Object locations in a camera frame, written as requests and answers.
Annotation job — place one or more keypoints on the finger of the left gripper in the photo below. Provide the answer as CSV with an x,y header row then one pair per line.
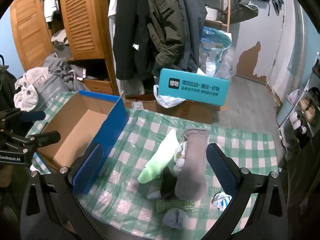
x,y
16,117
42,139

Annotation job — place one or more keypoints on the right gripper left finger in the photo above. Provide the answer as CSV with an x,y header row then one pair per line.
x,y
85,169

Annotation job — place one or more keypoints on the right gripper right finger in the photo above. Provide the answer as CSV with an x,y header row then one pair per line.
x,y
224,168

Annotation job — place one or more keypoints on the white blue sock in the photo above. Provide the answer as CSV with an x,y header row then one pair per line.
x,y
221,201

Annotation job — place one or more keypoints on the grey fleece slipper sock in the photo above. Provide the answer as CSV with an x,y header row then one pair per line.
x,y
191,184

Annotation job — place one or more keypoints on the black sock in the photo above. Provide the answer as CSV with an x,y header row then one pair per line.
x,y
168,184

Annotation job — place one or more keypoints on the green sparkly scrub cloth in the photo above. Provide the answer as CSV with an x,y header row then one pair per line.
x,y
163,205

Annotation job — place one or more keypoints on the white patterned knotted cloth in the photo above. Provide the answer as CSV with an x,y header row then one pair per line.
x,y
179,157

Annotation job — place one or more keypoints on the light pink towel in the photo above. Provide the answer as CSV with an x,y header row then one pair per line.
x,y
26,97

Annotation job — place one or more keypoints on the grey tote bag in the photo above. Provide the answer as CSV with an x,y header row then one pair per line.
x,y
49,90

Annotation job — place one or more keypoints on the blue cardboard box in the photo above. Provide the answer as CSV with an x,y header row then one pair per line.
x,y
81,118

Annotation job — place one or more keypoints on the green checkered tablecloth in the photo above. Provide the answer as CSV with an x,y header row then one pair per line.
x,y
134,190

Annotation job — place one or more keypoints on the grey clothes pile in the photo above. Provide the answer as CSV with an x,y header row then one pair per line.
x,y
60,66

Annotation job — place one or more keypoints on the metal shoe rack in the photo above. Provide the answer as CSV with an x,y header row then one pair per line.
x,y
303,119

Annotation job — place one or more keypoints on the brown cardboard box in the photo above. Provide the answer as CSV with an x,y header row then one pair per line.
x,y
188,110

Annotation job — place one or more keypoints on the teal shoe box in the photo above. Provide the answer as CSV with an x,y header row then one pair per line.
x,y
193,87

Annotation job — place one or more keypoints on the blue white plastic bag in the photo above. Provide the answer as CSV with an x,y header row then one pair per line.
x,y
216,53

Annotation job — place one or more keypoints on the wooden louvered wardrobe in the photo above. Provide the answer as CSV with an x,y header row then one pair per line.
x,y
84,24

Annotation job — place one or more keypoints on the black hanging jacket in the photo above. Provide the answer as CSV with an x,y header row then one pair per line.
x,y
133,48

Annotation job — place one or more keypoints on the olive green hanging jacket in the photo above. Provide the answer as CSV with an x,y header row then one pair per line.
x,y
167,32

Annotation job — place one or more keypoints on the wooden shelf rack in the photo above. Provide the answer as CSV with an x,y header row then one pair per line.
x,y
218,14

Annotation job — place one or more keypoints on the dark blue hanging coat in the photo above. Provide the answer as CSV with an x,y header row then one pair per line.
x,y
194,14

